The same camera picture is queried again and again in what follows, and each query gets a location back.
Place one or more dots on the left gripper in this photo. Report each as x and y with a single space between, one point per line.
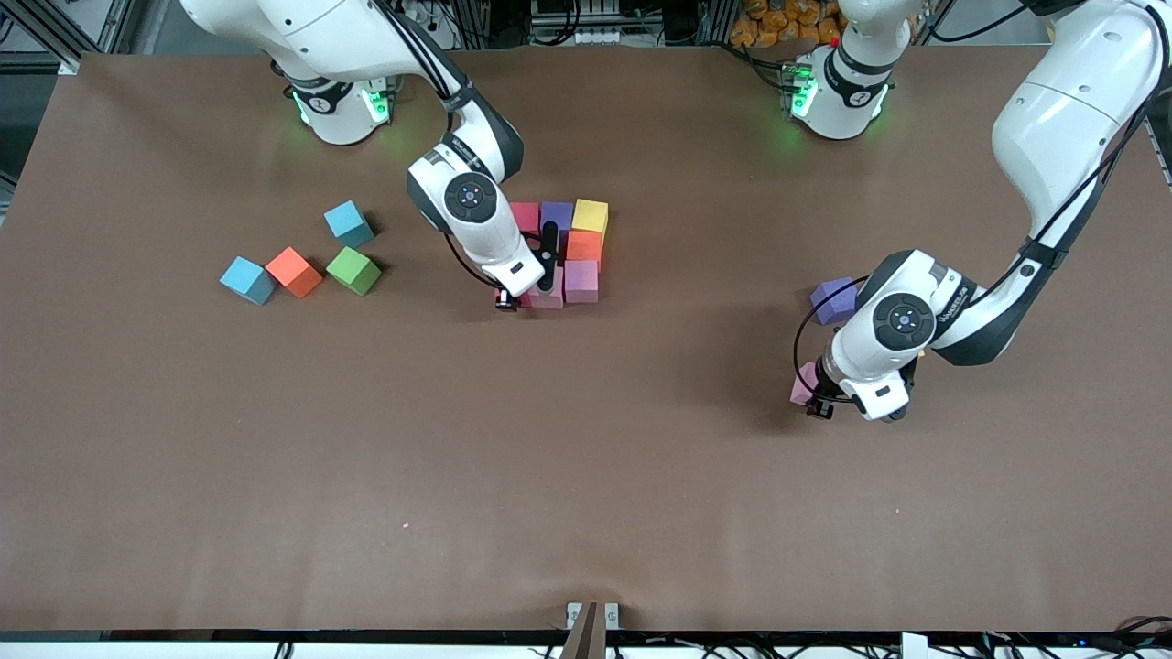
821 401

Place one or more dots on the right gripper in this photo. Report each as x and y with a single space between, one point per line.
504 297

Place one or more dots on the pink foam block with notch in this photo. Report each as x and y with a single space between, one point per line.
803 384

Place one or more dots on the orange foam block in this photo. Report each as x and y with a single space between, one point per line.
295 272
583 245

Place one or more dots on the purple foam block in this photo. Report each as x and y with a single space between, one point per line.
558 215
831 300

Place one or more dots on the yellow foam block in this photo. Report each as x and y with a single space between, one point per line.
590 216

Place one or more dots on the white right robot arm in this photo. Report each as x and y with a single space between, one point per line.
320 27

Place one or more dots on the green foam block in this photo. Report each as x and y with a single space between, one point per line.
353 271

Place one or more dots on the blue foam block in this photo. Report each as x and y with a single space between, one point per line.
349 224
248 280

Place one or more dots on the brown table cover sheet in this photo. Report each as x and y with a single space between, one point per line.
586 494

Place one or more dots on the silver metal rack equipment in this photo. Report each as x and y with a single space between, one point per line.
586 18

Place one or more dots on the bag of orange items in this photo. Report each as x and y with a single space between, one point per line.
778 23

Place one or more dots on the metal bracket with brown wedge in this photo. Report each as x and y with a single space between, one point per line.
592 624

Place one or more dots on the aluminium frame profile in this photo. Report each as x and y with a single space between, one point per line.
117 23

